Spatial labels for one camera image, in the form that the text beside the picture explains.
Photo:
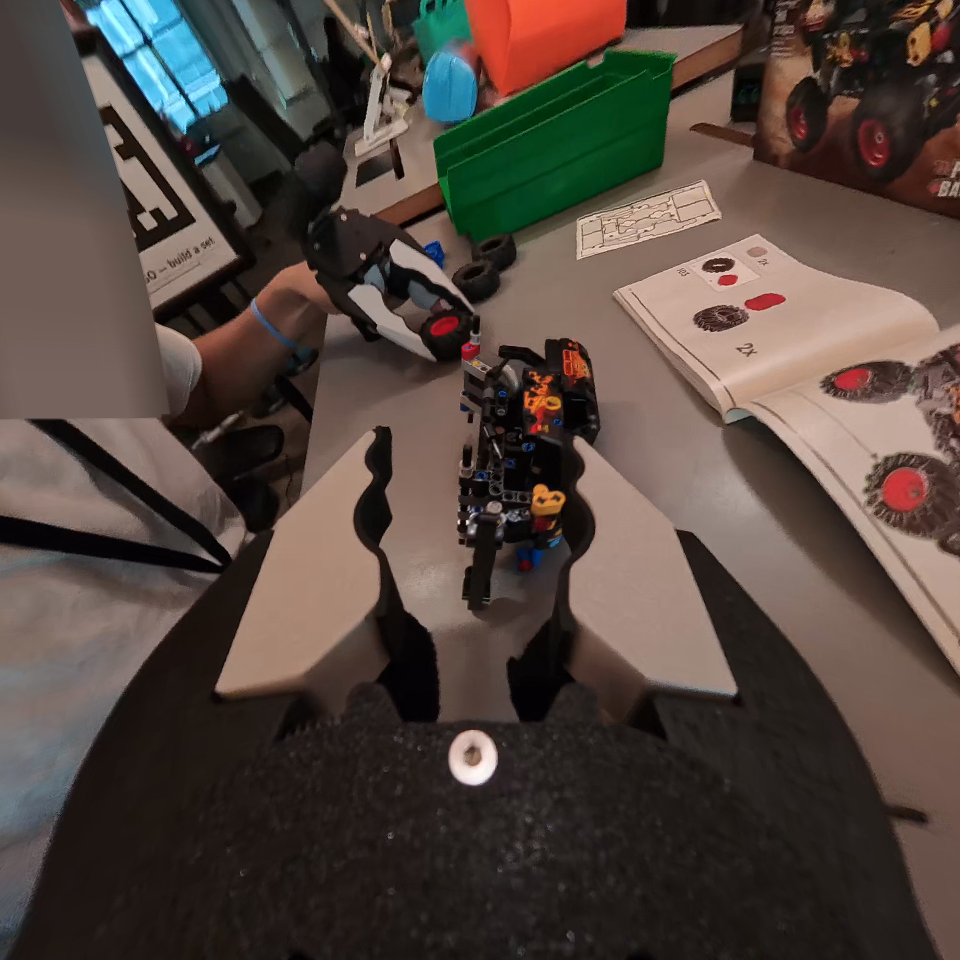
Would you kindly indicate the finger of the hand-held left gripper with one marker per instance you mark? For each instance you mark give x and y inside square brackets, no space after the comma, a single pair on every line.
[427,266]
[382,319]

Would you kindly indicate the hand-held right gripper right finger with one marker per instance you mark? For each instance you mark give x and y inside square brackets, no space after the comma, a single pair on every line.
[645,592]

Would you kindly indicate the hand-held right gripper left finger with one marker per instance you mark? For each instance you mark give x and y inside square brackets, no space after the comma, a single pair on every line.
[300,585]

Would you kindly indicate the black tyre red rim wheel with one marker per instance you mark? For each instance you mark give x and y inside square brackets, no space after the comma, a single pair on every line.
[444,328]

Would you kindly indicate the lego monster truck model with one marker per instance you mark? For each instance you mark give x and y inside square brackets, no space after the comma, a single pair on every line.
[555,405]

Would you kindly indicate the lego instruction booklet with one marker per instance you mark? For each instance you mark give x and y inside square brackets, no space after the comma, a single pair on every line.
[787,322]

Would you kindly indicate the person's left forearm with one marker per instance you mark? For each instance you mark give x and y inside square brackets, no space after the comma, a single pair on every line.
[225,360]

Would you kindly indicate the blue lego wheel rim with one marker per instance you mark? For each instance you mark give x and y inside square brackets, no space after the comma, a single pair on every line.
[433,253]

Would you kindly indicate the lego set cardboard box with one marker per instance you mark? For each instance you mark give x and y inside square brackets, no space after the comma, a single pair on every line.
[862,90]

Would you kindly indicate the person's left hand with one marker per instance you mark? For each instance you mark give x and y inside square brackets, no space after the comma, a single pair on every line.
[304,289]

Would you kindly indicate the black rubber tyre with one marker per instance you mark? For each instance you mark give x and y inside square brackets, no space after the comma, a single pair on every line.
[495,253]
[476,280]

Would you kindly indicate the blue wristband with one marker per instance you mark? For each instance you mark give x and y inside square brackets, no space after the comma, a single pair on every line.
[274,330]

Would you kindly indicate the small white stand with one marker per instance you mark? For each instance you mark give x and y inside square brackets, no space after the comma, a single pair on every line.
[382,105]

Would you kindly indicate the white sign with black tag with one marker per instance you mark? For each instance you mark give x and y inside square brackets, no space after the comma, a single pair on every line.
[187,255]

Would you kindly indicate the green plastic bin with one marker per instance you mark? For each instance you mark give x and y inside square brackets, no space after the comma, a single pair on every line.
[555,157]

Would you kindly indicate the light blue round object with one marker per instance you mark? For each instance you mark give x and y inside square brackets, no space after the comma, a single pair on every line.
[448,86]

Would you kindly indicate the sticker sheet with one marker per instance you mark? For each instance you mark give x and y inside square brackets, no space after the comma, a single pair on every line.
[645,217]

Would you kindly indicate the small green container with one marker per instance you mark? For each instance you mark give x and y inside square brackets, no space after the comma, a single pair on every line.
[439,26]

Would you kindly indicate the orange plastic container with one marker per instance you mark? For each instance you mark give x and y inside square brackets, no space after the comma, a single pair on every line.
[540,37]

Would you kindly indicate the window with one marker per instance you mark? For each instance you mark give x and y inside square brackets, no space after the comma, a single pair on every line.
[150,60]

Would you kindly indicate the small black box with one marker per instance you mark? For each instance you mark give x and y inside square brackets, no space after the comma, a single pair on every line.
[748,94]

